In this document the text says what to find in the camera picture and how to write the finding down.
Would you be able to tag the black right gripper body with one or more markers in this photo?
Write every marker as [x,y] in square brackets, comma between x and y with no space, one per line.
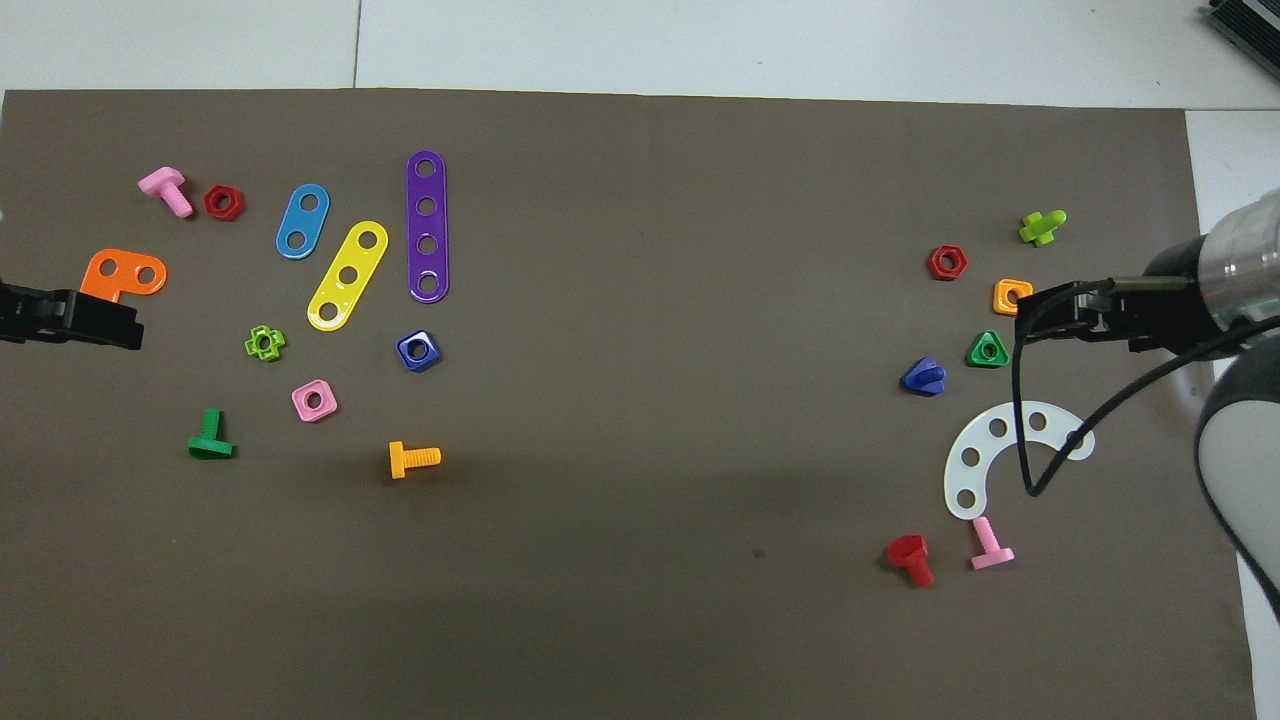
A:
[1170,310]

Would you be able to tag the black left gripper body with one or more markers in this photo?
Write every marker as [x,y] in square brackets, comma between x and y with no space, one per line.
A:
[30,315]

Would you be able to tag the blue plastic bolt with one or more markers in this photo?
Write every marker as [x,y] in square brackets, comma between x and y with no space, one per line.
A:
[920,378]

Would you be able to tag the blue square nut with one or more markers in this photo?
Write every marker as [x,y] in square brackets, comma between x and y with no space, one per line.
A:
[403,352]

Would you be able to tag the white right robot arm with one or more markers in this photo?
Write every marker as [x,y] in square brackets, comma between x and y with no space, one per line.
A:
[1245,250]

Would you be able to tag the orange three-hole corner plate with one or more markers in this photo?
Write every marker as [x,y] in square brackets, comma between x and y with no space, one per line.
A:
[97,280]

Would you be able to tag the orange square nut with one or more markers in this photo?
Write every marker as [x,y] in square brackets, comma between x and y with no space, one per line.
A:
[1001,297]

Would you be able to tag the lime green cross bolt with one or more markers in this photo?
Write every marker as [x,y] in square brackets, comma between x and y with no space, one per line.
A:
[1040,230]

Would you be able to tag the green triangle nut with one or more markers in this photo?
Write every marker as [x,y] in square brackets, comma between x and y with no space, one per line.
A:
[975,357]

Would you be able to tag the red hex nut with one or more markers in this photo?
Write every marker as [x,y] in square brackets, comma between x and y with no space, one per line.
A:
[934,263]
[210,203]

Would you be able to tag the pink plastic bolt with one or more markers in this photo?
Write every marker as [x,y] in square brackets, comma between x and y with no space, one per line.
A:
[992,557]
[163,182]

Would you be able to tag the white curved five-hole plate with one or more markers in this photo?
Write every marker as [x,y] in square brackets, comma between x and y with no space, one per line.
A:
[983,441]

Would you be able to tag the dark green plastic bolt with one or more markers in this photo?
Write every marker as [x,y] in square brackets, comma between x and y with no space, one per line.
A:
[210,447]

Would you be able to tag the lime green cross nut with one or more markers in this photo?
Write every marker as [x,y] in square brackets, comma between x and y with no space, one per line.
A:
[276,343]

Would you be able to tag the pink square nut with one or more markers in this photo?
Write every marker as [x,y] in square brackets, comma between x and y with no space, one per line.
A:
[300,402]

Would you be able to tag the blue two-hole plate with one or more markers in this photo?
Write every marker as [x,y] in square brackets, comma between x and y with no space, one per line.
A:
[303,221]

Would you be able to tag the yellow three-hole plate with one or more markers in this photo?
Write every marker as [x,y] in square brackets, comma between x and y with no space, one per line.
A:
[358,258]

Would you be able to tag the red plastic bolt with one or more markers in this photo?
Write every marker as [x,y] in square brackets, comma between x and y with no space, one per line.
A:
[907,550]

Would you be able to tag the black ribbed device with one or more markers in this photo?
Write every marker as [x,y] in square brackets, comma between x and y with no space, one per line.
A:
[1250,20]

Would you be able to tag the orange plastic bolt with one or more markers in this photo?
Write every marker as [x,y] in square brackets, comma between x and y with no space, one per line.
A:
[398,460]

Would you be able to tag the purple four-hole plate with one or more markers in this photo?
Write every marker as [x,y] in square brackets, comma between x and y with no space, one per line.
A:
[426,187]

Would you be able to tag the brown table mat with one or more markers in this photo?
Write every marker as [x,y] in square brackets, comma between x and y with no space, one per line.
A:
[640,600]

